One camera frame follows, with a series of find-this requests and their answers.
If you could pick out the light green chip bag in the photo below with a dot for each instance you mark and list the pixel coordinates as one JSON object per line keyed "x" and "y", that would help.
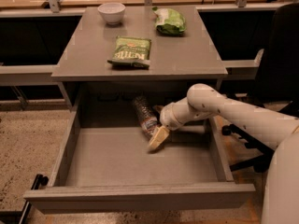
{"x": 169, "y": 21}

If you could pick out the grey open drawer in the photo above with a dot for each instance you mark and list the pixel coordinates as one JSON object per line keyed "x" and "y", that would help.
{"x": 104, "y": 166}

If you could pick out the white ceramic bowl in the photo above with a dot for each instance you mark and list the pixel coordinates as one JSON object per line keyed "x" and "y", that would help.
{"x": 112, "y": 13}

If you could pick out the grey counter cabinet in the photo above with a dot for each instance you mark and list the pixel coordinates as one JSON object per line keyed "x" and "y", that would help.
{"x": 190, "y": 56}

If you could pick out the black office chair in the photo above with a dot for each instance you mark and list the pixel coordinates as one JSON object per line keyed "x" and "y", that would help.
{"x": 277, "y": 79}

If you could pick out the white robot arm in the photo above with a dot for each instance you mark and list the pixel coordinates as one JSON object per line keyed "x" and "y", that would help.
{"x": 277, "y": 131}

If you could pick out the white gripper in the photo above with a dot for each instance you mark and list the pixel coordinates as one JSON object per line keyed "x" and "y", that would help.
{"x": 167, "y": 117}

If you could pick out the dark green kettle chip bag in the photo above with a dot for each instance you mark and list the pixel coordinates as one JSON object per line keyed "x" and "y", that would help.
{"x": 131, "y": 51}

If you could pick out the clear plastic water bottle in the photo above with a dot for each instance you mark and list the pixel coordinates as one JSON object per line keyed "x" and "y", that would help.
{"x": 145, "y": 114}

